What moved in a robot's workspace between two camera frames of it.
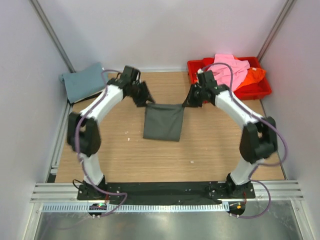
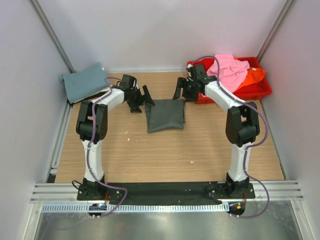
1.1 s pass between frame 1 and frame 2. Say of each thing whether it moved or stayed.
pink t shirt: stayed
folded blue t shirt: stayed
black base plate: stayed
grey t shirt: moved
